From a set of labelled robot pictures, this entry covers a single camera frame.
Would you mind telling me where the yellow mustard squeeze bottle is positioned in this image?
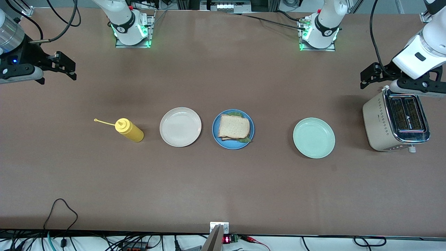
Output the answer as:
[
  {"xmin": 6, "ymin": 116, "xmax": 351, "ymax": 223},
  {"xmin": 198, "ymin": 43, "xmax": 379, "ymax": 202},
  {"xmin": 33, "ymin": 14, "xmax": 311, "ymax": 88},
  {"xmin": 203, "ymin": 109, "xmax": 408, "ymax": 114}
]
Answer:
[{"xmin": 93, "ymin": 118, "xmax": 145, "ymax": 143}]

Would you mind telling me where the green lettuce leaf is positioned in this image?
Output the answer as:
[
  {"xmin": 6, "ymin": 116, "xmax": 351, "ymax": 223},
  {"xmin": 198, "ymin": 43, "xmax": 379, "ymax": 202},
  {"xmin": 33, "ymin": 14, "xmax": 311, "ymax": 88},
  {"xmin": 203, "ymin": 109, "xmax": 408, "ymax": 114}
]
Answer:
[{"xmin": 226, "ymin": 111, "xmax": 252, "ymax": 144}]

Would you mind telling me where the pale green round plate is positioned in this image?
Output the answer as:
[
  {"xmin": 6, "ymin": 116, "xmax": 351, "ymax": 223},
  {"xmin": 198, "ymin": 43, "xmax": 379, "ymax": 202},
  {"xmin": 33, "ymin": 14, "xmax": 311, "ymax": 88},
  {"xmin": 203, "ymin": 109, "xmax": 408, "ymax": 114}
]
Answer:
[{"xmin": 293, "ymin": 117, "xmax": 336, "ymax": 159}]

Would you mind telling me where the beige round plate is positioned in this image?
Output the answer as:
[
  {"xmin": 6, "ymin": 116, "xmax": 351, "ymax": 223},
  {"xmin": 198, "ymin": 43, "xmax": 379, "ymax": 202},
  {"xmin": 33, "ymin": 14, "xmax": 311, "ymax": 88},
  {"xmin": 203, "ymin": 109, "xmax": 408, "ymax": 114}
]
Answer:
[{"xmin": 160, "ymin": 107, "xmax": 202, "ymax": 147}]

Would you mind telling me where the blue round plate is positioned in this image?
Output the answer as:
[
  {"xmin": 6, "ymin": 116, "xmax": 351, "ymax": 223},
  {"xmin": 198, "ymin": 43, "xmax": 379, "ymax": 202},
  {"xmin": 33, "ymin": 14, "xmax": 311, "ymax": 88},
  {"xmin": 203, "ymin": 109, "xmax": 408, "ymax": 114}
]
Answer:
[{"xmin": 212, "ymin": 109, "xmax": 255, "ymax": 150}]

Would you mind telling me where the beige chrome toaster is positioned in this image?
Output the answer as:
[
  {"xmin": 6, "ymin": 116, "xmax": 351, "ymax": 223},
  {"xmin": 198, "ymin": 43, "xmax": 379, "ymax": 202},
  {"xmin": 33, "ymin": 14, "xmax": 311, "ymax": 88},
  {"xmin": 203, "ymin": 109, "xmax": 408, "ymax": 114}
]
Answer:
[{"xmin": 362, "ymin": 86, "xmax": 431, "ymax": 153}]

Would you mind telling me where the lit control box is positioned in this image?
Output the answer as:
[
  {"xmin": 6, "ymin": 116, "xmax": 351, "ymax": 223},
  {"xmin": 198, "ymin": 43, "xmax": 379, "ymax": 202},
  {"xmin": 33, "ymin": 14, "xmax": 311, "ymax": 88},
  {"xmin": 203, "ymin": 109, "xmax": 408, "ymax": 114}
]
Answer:
[{"xmin": 200, "ymin": 0, "xmax": 251, "ymax": 12}]

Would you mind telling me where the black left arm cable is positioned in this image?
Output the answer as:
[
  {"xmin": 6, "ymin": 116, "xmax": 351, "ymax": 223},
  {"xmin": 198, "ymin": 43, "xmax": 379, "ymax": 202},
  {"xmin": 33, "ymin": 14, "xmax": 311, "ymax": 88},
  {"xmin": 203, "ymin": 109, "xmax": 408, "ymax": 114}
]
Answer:
[{"xmin": 370, "ymin": 0, "xmax": 396, "ymax": 76}]

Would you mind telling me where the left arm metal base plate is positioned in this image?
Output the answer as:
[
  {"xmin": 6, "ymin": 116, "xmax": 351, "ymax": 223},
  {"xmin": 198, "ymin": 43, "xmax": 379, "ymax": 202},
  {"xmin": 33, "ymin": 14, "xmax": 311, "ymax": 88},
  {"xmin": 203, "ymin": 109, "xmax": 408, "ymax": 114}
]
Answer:
[{"xmin": 298, "ymin": 17, "xmax": 337, "ymax": 52}]

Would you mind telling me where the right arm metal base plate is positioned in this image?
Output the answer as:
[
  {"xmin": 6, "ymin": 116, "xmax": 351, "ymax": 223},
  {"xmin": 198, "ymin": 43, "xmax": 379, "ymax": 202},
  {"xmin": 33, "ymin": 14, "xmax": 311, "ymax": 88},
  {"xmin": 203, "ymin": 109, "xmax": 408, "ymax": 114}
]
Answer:
[{"xmin": 115, "ymin": 14, "xmax": 156, "ymax": 48}]

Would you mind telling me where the thick black table cable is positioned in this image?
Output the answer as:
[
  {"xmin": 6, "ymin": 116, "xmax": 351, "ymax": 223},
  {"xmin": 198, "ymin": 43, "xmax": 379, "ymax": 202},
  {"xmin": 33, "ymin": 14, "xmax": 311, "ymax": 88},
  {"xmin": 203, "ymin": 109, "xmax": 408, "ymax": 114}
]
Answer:
[{"xmin": 226, "ymin": 12, "xmax": 309, "ymax": 32}]

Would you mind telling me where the thin black looped cable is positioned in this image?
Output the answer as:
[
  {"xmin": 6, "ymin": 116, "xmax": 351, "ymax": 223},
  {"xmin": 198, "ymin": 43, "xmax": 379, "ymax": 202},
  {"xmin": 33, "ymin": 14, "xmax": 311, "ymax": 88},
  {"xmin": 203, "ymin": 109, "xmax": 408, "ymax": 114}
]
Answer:
[{"xmin": 44, "ymin": 198, "xmax": 78, "ymax": 231}]

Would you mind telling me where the black oval cable loop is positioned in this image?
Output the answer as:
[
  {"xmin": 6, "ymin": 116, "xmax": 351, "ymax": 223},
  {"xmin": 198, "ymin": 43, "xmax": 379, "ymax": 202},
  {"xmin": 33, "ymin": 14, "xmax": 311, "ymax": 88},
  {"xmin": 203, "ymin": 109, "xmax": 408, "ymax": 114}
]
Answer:
[{"xmin": 354, "ymin": 236, "xmax": 387, "ymax": 247}]

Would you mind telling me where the black cable tangle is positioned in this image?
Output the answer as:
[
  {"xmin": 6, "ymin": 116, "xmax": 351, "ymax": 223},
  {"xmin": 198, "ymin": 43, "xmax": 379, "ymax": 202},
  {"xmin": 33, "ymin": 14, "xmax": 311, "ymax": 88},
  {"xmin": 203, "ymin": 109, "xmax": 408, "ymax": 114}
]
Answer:
[{"xmin": 0, "ymin": 228, "xmax": 209, "ymax": 251}]

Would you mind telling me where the red wire pair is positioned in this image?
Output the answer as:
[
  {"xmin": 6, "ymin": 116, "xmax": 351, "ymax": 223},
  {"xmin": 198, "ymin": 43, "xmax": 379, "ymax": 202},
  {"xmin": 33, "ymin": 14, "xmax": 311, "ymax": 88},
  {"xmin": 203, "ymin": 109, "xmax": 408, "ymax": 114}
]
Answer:
[{"xmin": 240, "ymin": 235, "xmax": 270, "ymax": 251}]

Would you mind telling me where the small metal camera bracket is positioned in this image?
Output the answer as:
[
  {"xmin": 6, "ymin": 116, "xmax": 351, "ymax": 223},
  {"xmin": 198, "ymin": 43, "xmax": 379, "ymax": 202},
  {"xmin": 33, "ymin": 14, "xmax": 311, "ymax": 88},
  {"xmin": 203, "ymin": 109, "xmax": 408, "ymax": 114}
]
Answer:
[{"xmin": 210, "ymin": 222, "xmax": 230, "ymax": 235}]

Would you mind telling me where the grey aluminium camera pole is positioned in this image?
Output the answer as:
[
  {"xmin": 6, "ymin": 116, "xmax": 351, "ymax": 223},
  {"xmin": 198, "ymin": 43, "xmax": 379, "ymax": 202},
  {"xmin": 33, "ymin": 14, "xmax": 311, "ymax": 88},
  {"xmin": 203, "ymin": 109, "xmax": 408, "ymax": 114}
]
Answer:
[{"xmin": 201, "ymin": 225, "xmax": 223, "ymax": 251}]

